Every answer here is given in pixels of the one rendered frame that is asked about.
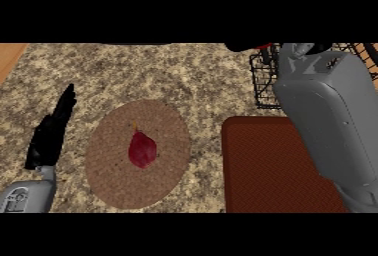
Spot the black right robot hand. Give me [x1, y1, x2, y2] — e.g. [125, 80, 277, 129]
[222, 42, 333, 56]

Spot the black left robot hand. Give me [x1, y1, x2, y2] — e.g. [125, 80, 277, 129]
[23, 83, 78, 170]

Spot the dark red rectangular tray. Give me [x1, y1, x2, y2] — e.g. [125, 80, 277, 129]
[219, 115, 351, 214]

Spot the round brown woven placemat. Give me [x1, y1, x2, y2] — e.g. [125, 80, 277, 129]
[83, 98, 191, 210]

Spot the dark red pointed vegetable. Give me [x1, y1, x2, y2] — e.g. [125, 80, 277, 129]
[126, 121, 159, 170]

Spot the black wire tiered basket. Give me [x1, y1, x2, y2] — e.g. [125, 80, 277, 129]
[247, 42, 378, 110]

